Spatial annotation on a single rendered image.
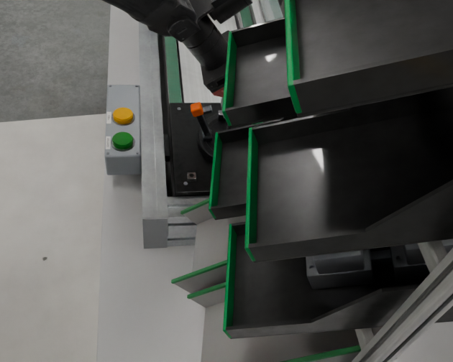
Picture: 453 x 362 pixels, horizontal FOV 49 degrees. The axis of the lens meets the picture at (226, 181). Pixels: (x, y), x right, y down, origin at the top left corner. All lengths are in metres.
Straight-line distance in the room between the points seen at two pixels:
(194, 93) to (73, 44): 1.76
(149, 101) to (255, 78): 0.59
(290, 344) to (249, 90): 0.32
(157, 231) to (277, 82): 0.48
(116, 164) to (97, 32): 2.01
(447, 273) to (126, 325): 0.62
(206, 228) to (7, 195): 0.44
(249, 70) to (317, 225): 0.21
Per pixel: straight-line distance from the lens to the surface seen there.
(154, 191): 0.93
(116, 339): 0.89
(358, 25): 0.32
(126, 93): 1.10
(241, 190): 0.62
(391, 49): 0.30
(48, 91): 2.60
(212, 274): 0.72
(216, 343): 0.73
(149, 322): 0.90
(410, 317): 0.43
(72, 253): 0.98
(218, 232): 0.80
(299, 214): 0.41
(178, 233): 0.93
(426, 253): 0.41
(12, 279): 0.97
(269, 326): 0.51
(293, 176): 0.44
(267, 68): 0.54
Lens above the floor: 1.69
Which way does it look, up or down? 51 degrees down
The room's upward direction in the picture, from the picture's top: 10 degrees clockwise
